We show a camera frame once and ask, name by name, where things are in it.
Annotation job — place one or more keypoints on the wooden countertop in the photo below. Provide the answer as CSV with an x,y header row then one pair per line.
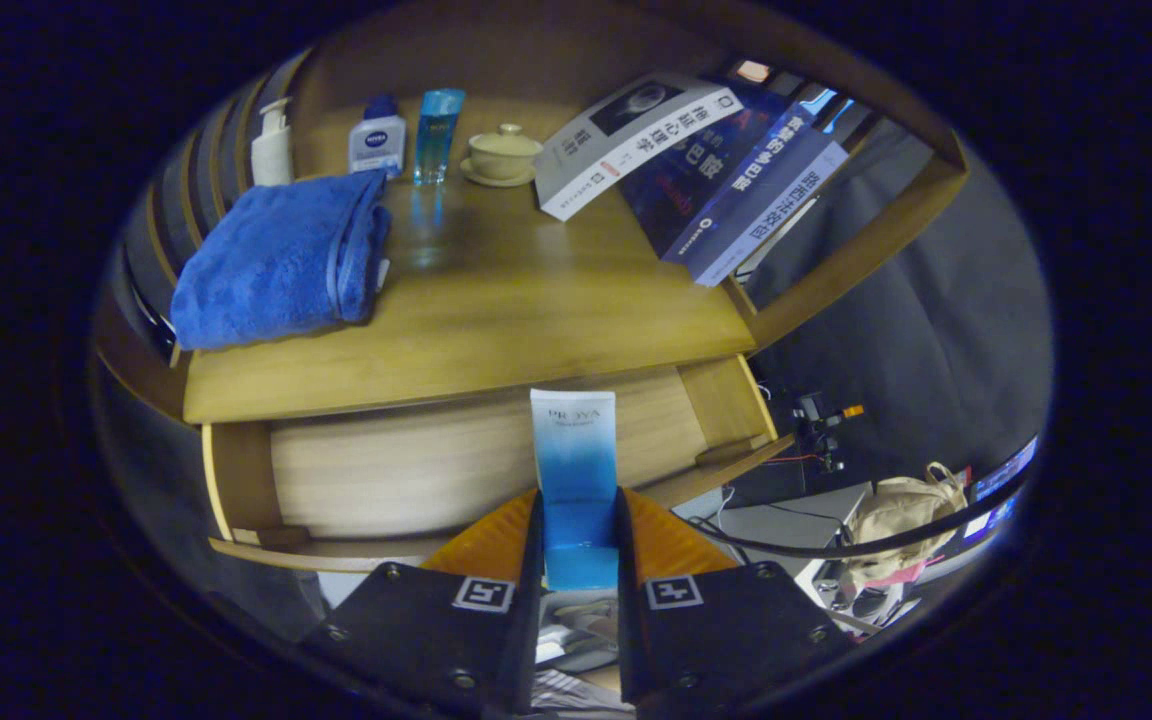
x,y
516,300

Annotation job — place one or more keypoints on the white bottle with blue cap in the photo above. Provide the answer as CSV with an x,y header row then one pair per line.
x,y
377,140

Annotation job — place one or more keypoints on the beige bag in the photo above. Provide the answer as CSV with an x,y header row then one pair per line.
x,y
901,520

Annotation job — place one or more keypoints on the blue folded towel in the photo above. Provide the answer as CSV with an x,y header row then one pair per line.
x,y
276,260

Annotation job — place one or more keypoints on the blue and white tube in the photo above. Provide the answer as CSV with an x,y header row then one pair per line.
x,y
576,470

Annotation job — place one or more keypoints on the wooden cabinet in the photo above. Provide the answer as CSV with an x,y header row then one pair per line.
x,y
496,60

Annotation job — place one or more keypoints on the computer monitor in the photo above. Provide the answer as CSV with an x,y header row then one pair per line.
x,y
1001,490

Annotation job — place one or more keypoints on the clear blue bottle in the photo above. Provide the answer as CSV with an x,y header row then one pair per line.
x,y
436,135

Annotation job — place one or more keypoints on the white book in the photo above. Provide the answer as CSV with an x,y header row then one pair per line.
x,y
626,140

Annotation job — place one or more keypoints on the beige lidded teacup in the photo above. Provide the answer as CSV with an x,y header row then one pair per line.
x,y
501,155

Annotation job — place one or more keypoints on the black and orange device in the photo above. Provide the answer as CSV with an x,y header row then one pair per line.
x,y
821,430

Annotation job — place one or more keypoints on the dark blue book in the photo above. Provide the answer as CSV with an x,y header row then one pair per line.
x,y
696,190

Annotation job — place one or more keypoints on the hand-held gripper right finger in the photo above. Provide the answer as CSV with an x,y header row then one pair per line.
x,y
726,630

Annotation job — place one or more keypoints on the pale lavender book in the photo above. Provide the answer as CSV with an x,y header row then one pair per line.
x,y
776,212

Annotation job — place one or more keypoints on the white pump bottle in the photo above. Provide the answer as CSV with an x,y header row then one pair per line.
x,y
271,150

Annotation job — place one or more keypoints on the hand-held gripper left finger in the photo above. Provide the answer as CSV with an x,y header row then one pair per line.
x,y
436,630

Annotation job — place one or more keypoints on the wooden drawer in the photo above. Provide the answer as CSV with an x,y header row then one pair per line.
x,y
416,470

